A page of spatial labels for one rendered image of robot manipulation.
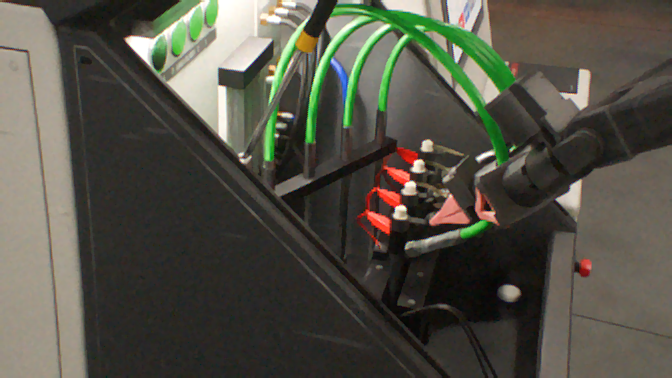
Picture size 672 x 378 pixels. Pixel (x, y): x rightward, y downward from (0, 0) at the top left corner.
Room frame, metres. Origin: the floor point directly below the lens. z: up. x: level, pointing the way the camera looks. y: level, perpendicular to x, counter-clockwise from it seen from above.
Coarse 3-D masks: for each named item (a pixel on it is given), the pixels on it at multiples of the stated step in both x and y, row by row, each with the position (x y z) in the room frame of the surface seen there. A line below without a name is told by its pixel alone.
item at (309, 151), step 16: (400, 16) 1.34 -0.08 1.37; (416, 16) 1.33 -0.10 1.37; (352, 32) 1.36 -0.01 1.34; (448, 32) 1.32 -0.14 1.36; (336, 48) 1.36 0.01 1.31; (464, 48) 1.32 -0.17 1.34; (320, 64) 1.36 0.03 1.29; (480, 64) 1.31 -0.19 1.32; (320, 80) 1.36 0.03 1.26; (496, 80) 1.31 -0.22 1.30; (304, 144) 1.37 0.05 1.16; (304, 160) 1.37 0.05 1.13
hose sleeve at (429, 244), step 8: (448, 232) 1.12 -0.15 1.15; (456, 232) 1.11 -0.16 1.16; (424, 240) 1.14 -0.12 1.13; (432, 240) 1.13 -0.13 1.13; (440, 240) 1.12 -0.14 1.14; (448, 240) 1.11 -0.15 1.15; (456, 240) 1.11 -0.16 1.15; (464, 240) 1.11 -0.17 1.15; (416, 248) 1.14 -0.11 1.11; (424, 248) 1.13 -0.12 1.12; (432, 248) 1.13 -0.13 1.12; (440, 248) 1.13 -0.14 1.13
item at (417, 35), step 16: (368, 16) 1.20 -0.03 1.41; (384, 16) 1.19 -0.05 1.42; (416, 32) 1.16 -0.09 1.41; (288, 48) 1.27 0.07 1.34; (432, 48) 1.15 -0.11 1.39; (288, 64) 1.28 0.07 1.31; (448, 64) 1.13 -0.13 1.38; (464, 80) 1.12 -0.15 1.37; (272, 96) 1.29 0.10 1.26; (480, 96) 1.11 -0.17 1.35; (480, 112) 1.10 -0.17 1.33; (272, 128) 1.29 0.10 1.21; (496, 128) 1.09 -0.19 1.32; (272, 144) 1.30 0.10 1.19; (496, 144) 1.09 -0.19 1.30; (272, 160) 1.30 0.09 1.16; (480, 224) 1.09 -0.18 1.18
